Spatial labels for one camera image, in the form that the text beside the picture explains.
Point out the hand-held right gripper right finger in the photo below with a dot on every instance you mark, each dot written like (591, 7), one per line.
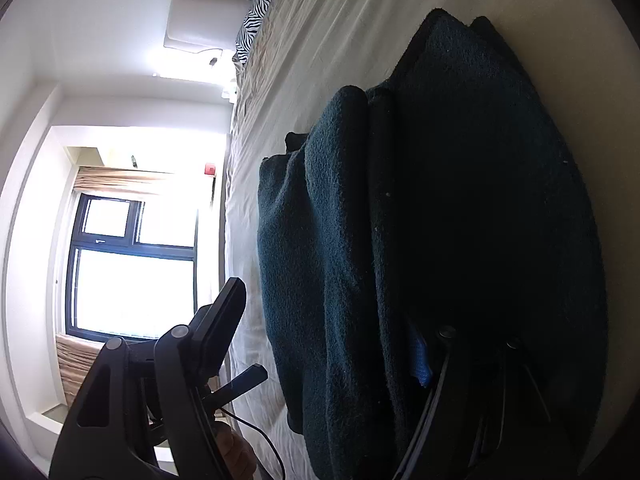
(422, 360)

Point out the bed with beige sheet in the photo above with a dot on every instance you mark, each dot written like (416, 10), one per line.
(310, 35)

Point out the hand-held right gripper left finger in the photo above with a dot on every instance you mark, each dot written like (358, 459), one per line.
(220, 330)

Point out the dark green sweater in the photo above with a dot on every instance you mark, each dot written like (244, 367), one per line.
(340, 260)

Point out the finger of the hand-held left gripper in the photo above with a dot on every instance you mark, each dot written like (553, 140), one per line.
(240, 385)

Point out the zebra print pillow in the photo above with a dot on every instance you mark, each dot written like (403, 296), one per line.
(257, 10)

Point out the small red box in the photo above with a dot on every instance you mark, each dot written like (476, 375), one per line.
(209, 168)

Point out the cream padded headboard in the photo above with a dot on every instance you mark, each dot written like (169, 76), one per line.
(210, 15)

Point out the wall reading lamp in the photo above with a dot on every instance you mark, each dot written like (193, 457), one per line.
(214, 60)

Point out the person's left hand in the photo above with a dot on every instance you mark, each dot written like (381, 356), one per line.
(237, 452)

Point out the black framed window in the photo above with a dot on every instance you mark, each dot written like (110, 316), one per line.
(130, 270)

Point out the beige curtain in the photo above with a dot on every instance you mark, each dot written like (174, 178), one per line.
(80, 365)
(125, 177)

